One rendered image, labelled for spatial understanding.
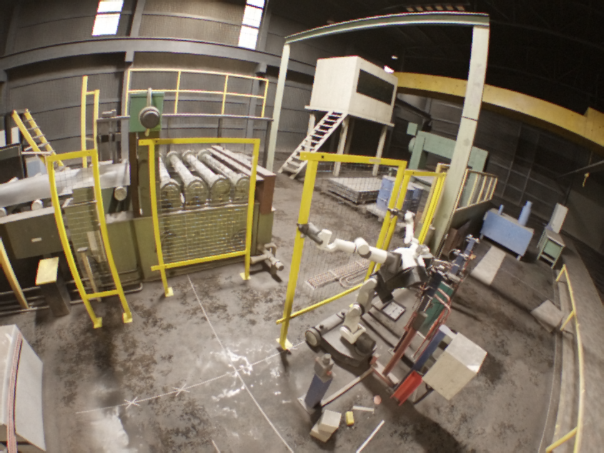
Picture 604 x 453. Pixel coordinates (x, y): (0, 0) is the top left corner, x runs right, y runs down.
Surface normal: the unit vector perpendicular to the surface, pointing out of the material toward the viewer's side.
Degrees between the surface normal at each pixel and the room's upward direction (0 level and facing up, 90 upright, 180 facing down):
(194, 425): 0
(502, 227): 90
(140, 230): 90
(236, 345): 0
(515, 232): 90
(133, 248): 90
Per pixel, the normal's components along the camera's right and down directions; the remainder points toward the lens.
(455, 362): -0.79, 0.14
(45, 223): 0.59, 0.43
